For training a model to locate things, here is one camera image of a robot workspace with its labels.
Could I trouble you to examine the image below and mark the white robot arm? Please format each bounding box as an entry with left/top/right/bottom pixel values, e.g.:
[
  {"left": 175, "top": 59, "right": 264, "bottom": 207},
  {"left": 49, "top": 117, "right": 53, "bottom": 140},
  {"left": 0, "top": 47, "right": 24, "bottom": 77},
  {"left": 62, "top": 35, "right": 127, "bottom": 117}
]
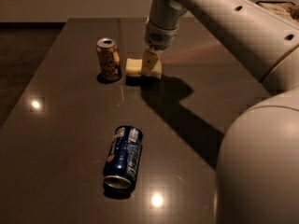
[{"left": 145, "top": 0, "right": 299, "bottom": 224}]

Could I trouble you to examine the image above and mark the orange soda can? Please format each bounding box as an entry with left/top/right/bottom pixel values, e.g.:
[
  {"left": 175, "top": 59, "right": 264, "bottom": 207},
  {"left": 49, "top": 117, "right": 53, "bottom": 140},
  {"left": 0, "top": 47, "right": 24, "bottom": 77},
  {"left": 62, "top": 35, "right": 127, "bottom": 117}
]
[{"left": 96, "top": 37, "right": 121, "bottom": 82}]

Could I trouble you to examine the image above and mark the blue soda can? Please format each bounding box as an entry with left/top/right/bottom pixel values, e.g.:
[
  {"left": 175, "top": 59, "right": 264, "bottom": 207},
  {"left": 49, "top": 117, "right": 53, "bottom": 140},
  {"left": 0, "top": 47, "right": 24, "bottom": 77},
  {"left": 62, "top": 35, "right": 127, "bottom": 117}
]
[{"left": 103, "top": 126, "right": 143, "bottom": 189}]

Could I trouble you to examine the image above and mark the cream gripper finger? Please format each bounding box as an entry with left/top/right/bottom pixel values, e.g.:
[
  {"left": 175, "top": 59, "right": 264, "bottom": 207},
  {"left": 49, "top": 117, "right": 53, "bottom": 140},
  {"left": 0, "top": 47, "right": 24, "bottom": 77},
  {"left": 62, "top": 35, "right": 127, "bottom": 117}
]
[
  {"left": 150, "top": 59, "right": 162, "bottom": 79},
  {"left": 141, "top": 49, "right": 160, "bottom": 77}
]

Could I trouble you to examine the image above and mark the yellow sponge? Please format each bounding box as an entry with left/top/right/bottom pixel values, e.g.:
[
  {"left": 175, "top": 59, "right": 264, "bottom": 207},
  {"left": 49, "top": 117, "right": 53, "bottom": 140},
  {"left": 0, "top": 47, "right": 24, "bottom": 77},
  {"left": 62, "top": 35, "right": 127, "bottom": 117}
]
[{"left": 126, "top": 58, "right": 142, "bottom": 77}]

